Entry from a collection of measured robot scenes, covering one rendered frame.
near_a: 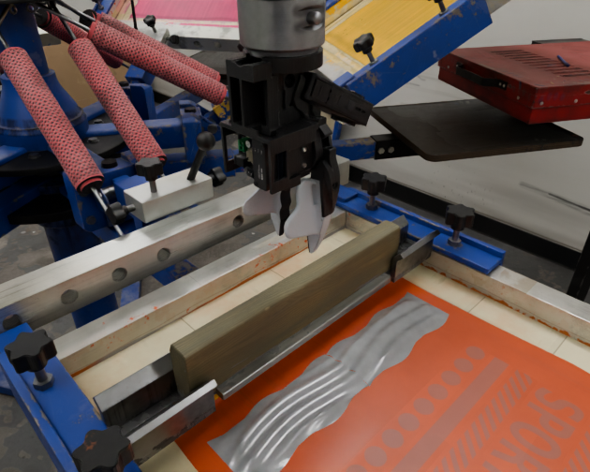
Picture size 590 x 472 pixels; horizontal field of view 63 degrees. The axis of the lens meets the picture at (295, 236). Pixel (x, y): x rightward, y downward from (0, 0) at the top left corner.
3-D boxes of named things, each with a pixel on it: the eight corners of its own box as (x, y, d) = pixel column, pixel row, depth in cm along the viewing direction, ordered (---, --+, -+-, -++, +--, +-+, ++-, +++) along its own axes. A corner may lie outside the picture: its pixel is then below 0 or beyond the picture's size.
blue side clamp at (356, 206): (495, 287, 75) (506, 250, 71) (479, 302, 72) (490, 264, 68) (347, 218, 93) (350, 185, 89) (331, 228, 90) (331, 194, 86)
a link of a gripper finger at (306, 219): (280, 269, 51) (265, 186, 47) (317, 246, 54) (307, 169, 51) (300, 277, 49) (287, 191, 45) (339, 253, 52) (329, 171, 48)
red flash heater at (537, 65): (594, 72, 167) (606, 35, 161) (723, 112, 129) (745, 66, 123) (434, 83, 154) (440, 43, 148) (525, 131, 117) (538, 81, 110)
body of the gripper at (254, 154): (223, 177, 49) (211, 51, 42) (285, 153, 54) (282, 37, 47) (274, 202, 44) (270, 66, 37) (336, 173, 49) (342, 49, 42)
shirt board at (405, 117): (492, 121, 164) (497, 96, 159) (578, 168, 130) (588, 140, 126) (72, 158, 136) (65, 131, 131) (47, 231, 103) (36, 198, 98)
